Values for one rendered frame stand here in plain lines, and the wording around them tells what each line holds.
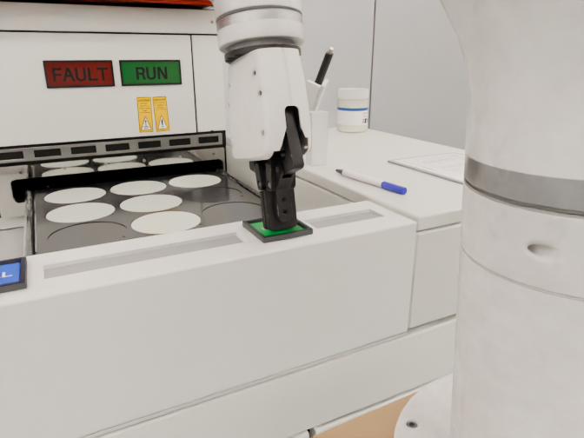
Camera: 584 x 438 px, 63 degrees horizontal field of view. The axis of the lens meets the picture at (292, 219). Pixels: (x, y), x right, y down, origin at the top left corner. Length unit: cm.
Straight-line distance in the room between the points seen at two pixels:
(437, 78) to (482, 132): 322
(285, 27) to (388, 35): 271
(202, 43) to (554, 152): 90
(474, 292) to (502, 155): 7
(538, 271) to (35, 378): 37
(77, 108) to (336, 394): 71
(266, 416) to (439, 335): 24
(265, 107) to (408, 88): 287
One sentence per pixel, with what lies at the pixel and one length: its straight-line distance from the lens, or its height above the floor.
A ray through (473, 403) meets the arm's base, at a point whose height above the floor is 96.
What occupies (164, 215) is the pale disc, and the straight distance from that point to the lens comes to 76.
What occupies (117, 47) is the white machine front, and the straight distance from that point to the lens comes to 101.
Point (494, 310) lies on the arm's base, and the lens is 25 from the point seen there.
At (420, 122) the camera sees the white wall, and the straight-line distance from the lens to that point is 339.
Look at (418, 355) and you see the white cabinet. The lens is 64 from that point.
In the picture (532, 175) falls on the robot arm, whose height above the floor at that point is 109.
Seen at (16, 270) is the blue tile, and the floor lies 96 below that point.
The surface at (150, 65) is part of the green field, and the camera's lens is 102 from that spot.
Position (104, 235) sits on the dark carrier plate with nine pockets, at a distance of 70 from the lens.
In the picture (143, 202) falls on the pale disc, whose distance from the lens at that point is 84.
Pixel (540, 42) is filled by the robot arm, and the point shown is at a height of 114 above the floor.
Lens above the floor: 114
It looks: 19 degrees down
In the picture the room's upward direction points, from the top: straight up
